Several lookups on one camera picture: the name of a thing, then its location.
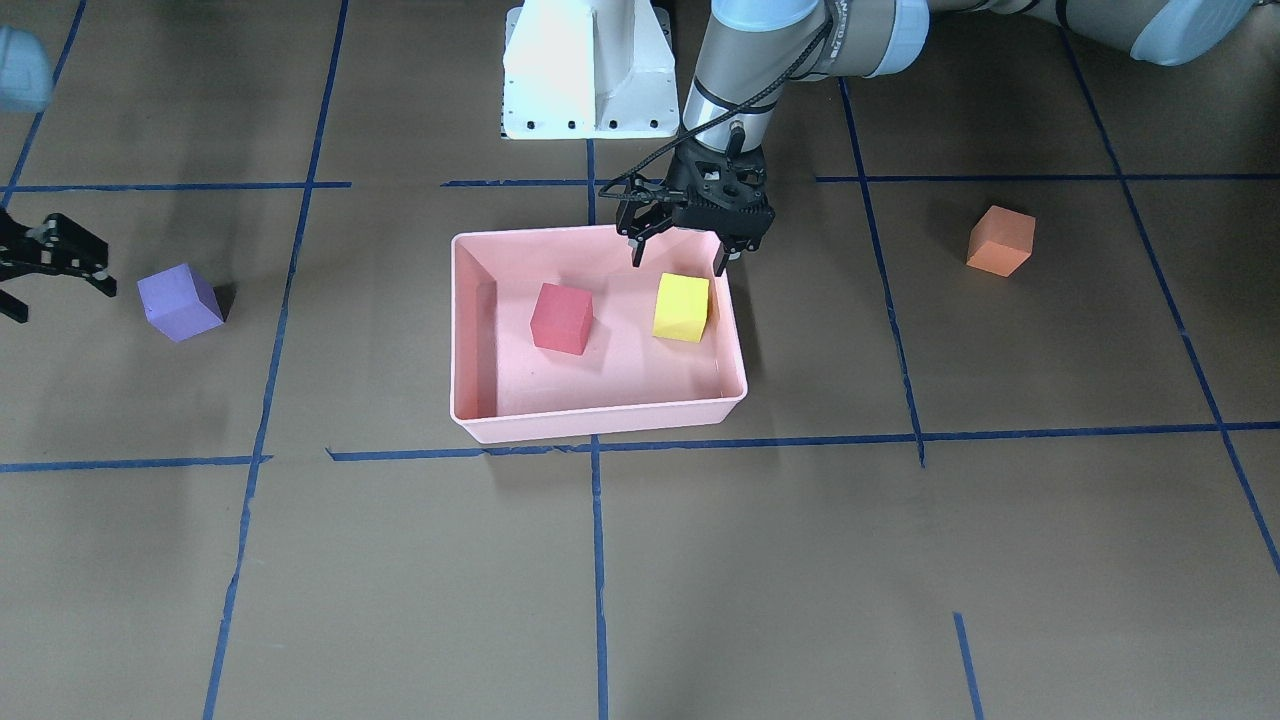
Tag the purple foam block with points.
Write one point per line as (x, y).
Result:
(179, 303)

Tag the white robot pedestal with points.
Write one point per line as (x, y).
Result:
(574, 70)

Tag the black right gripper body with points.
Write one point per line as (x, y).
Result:
(52, 249)

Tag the orange foam block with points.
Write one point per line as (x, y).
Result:
(1001, 241)

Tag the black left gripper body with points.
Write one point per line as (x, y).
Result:
(651, 211)

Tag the yellow foam block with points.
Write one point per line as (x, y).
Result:
(681, 307)

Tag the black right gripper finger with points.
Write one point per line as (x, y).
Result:
(103, 282)
(13, 308)

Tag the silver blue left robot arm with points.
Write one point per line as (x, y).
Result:
(753, 49)

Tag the red foam block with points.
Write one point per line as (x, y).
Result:
(563, 318)

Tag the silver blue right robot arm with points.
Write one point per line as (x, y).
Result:
(26, 77)

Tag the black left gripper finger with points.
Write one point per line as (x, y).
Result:
(639, 220)
(730, 248)

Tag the pink plastic bin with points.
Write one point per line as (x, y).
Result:
(504, 388)

